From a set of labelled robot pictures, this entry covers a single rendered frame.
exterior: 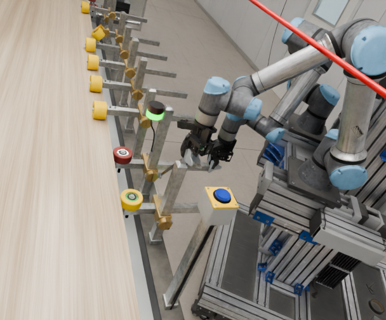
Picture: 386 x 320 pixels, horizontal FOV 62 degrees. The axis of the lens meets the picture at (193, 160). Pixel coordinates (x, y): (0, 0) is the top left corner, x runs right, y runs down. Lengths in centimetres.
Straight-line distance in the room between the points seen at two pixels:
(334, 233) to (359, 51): 71
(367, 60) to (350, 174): 38
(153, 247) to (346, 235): 76
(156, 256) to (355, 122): 83
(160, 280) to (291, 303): 104
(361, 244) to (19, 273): 118
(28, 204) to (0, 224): 10
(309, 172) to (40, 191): 100
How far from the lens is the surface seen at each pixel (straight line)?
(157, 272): 124
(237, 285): 196
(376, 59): 101
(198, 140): 111
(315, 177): 135
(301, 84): 138
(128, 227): 144
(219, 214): 78
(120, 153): 133
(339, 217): 147
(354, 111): 109
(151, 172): 133
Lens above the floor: 172
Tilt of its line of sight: 35 degrees down
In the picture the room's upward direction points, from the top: 21 degrees clockwise
